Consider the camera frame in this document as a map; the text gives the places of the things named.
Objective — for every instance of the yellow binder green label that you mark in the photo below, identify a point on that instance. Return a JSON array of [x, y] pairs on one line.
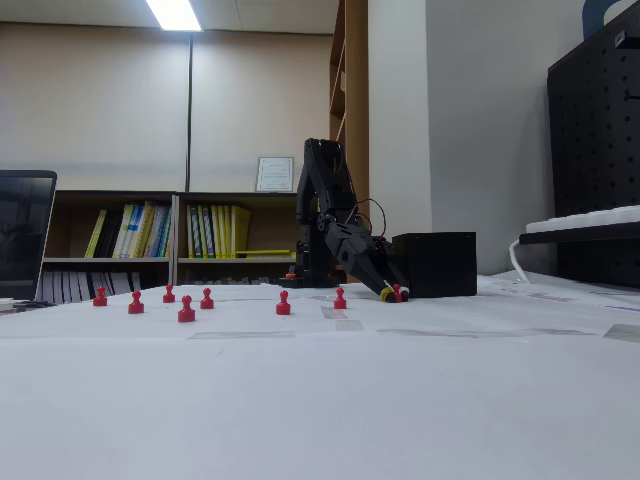
[[204, 232], [193, 232]]

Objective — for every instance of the white green book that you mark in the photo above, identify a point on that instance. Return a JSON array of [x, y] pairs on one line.
[[160, 232]]

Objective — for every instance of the clear tape strip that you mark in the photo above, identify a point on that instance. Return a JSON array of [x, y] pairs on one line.
[[349, 325], [625, 333], [334, 313]]

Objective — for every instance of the black wall conduit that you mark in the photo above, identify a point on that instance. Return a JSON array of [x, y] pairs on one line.
[[190, 100]]

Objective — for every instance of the rectangular ceiling light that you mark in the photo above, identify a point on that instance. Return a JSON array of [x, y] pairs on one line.
[[175, 15]]

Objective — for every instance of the white paper table cover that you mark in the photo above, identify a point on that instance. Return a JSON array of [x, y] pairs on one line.
[[320, 400]]

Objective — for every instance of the black book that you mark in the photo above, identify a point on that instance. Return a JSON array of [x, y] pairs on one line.
[[109, 235]]

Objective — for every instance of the black laptop screen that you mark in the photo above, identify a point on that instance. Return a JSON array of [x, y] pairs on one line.
[[22, 235]]

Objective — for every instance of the blue white book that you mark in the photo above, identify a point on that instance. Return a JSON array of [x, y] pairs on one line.
[[141, 230]]

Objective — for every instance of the framed white certificate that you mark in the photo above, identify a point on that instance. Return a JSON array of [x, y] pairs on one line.
[[275, 174]]

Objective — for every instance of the white yellow paperback book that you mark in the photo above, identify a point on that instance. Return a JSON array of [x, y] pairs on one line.
[[125, 230]]

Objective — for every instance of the black shelf rail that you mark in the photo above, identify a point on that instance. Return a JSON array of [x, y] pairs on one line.
[[575, 235]]

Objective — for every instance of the black pegboard panel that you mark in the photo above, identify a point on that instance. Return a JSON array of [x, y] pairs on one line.
[[590, 125]]

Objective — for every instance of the wide yellow binder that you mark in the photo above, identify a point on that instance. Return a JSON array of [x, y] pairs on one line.
[[241, 230]]

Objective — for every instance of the tall wooden bookshelf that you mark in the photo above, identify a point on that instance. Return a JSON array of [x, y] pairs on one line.
[[357, 100]]

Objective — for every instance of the blue rounded panel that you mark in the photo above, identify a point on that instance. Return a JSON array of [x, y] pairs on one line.
[[592, 15]]

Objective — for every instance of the low wooden bookshelf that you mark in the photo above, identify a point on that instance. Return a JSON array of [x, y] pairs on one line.
[[225, 195], [115, 195]]

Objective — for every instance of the black open box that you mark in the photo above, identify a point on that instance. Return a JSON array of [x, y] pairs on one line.
[[440, 265]]

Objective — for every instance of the red pawn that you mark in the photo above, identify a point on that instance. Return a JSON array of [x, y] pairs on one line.
[[397, 295], [340, 301], [207, 302], [186, 314], [135, 306], [283, 307], [100, 299], [169, 297]]

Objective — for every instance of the white power strip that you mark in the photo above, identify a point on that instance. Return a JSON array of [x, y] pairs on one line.
[[590, 217]]

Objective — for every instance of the thin yellow book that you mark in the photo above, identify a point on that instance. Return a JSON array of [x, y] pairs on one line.
[[96, 234]]

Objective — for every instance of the white binder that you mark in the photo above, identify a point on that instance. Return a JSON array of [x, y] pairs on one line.
[[48, 287], [66, 287], [136, 281]]

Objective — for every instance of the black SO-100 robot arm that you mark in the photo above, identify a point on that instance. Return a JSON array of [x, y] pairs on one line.
[[320, 170]]

